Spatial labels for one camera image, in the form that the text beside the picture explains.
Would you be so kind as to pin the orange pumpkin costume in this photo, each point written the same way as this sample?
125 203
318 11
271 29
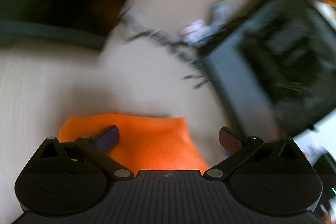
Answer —
145 143

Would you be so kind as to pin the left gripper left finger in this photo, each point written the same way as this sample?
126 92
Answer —
97 148

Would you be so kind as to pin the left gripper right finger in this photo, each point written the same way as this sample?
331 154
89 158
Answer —
239 148

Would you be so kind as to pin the glass-sided computer case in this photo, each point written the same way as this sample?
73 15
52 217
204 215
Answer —
274 71

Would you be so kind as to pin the crumpled white tissue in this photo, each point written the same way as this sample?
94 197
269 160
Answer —
195 32

